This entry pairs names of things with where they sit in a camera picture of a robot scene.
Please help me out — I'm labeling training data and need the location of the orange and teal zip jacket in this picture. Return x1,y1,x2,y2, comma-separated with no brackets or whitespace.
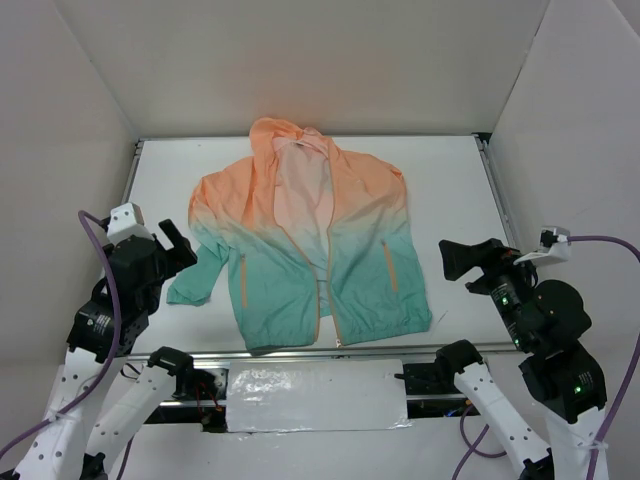
167,118,432,351

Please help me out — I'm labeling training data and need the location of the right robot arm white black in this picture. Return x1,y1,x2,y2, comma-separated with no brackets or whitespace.
434,228,608,479

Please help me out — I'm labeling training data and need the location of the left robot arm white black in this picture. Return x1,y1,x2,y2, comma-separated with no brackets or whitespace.
1,214,196,479

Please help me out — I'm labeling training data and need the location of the silver foil covered panel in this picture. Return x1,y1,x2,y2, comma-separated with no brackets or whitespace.
226,360,410,433

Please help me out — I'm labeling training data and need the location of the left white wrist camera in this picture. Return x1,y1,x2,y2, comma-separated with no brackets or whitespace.
107,202,153,245

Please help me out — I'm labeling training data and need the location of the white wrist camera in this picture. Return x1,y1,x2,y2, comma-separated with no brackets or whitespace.
514,226,571,268
107,202,153,245

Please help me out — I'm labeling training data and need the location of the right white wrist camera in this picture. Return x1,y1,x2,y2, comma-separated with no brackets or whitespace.
514,226,571,268

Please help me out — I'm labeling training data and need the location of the aluminium table frame rail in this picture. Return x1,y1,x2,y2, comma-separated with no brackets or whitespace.
126,136,514,361

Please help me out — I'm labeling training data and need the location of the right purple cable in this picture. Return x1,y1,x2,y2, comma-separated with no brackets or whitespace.
452,234,640,480

